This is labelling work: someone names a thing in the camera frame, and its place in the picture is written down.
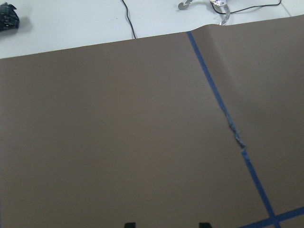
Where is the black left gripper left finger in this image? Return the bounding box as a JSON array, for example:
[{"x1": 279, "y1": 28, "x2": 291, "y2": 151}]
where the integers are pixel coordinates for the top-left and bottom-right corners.
[{"x1": 124, "y1": 222, "x2": 136, "y2": 228}]

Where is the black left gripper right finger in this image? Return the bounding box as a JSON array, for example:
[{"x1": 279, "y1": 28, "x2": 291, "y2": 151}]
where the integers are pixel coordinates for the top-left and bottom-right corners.
[{"x1": 199, "y1": 222, "x2": 211, "y2": 228}]

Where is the white reacher grabber stick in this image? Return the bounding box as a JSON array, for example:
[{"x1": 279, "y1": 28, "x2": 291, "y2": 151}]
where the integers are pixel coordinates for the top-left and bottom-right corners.
[{"x1": 178, "y1": 0, "x2": 231, "y2": 26}]

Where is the folded dark blue umbrella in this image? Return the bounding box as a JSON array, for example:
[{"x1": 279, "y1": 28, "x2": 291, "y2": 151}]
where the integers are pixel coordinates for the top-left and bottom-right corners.
[{"x1": 0, "y1": 2, "x2": 20, "y2": 31}]

